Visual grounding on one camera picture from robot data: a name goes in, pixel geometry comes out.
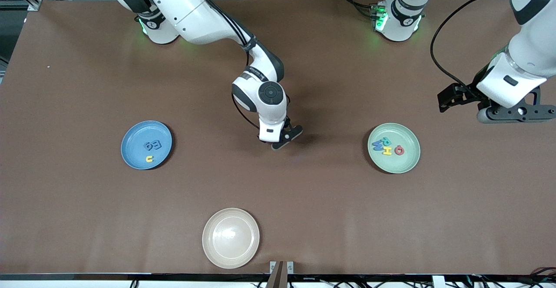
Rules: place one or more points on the brown camera post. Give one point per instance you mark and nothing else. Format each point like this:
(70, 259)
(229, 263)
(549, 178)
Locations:
(275, 277)

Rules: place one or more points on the beige plate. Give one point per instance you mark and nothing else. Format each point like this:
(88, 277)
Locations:
(230, 238)

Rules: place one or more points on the brown table cover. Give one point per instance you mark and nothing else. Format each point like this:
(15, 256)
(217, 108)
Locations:
(347, 218)

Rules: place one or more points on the blue foam lowercase m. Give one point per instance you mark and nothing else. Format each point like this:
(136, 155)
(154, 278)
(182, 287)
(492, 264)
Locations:
(157, 144)

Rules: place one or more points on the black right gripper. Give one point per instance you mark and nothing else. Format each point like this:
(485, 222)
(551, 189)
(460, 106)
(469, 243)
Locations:
(287, 122)

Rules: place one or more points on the red foam letter Q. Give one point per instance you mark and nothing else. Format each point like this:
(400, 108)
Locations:
(397, 150)

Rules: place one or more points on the blue foam capital M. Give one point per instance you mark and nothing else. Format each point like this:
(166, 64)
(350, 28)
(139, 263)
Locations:
(378, 146)

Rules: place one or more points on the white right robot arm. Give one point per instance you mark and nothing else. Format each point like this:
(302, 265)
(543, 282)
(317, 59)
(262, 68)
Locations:
(186, 10)

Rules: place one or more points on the grey metal edge bracket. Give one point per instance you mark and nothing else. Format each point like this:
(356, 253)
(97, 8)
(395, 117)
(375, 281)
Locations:
(290, 267)

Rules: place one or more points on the blue plate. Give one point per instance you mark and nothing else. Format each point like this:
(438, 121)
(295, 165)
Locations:
(134, 144)

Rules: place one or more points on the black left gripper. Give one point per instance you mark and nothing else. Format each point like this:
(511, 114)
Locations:
(465, 94)

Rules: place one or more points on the green plate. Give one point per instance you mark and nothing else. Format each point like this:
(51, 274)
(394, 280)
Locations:
(406, 164)

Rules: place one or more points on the blue foam letter g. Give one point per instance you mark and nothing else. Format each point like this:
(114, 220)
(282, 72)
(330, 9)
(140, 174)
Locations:
(147, 146)

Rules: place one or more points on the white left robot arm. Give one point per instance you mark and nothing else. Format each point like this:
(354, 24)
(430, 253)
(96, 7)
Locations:
(530, 49)

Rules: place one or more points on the yellow foam letter H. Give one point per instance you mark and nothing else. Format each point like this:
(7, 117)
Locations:
(387, 151)

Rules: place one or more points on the teal foam letter R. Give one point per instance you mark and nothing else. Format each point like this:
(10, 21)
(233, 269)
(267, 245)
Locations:
(386, 141)

